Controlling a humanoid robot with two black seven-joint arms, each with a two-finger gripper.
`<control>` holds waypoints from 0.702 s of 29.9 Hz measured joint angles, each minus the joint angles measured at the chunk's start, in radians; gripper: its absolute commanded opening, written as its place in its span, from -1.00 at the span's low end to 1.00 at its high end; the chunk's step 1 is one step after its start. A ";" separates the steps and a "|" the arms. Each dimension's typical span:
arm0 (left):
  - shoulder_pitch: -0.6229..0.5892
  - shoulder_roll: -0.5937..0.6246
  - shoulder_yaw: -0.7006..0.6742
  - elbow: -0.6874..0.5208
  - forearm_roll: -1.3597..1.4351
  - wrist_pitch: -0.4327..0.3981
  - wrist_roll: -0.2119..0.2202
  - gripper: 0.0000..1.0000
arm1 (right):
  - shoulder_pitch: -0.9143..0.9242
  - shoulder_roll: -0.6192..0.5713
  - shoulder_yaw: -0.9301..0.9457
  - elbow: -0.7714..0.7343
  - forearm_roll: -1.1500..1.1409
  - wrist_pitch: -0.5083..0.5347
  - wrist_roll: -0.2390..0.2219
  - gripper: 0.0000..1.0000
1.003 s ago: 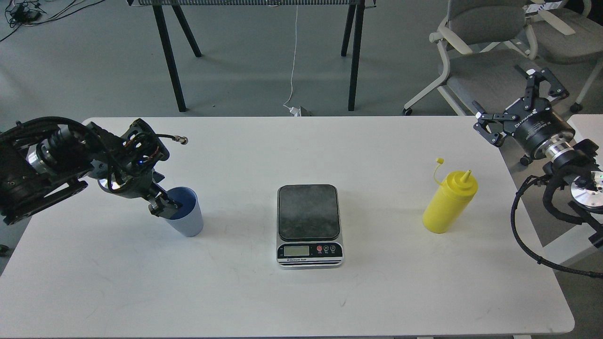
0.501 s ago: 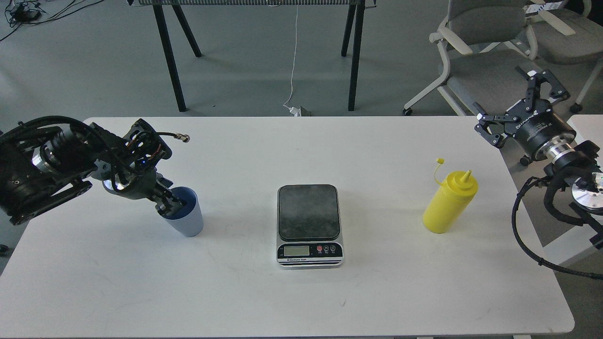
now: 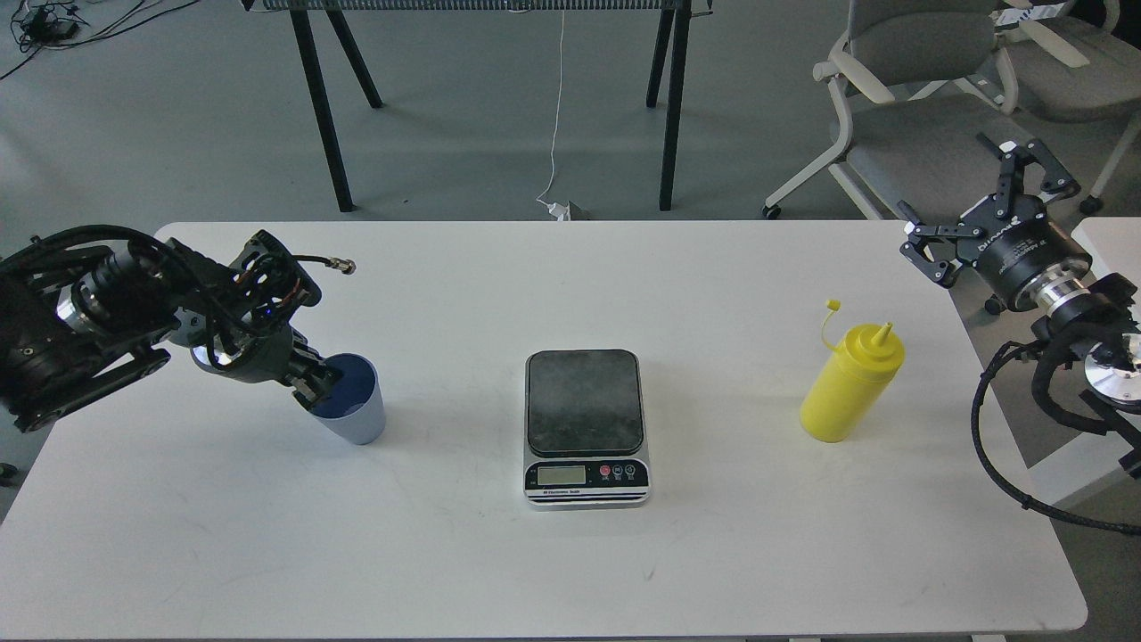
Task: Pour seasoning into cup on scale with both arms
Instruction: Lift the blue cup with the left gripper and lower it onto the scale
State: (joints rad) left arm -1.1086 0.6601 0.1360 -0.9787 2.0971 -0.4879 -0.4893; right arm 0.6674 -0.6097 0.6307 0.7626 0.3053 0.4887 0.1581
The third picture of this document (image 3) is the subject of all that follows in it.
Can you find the grey office chair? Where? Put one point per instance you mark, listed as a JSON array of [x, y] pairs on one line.
[[1073, 71], [913, 83]]

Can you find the yellow squeeze bottle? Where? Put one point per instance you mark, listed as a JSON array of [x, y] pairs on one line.
[[861, 366]]

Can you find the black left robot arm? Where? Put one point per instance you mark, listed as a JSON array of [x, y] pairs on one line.
[[86, 312]]

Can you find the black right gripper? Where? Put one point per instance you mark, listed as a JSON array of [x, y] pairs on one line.
[[1025, 245]]

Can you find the blue plastic cup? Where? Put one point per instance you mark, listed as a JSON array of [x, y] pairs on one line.
[[354, 409]]

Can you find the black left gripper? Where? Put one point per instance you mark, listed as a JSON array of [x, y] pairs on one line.
[[252, 340]]

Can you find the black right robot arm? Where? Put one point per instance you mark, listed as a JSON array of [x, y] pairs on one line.
[[1085, 344]]

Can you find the black metal table frame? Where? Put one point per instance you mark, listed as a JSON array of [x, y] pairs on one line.
[[667, 67]]

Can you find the digital kitchen scale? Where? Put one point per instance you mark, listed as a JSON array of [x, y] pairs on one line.
[[585, 442]]

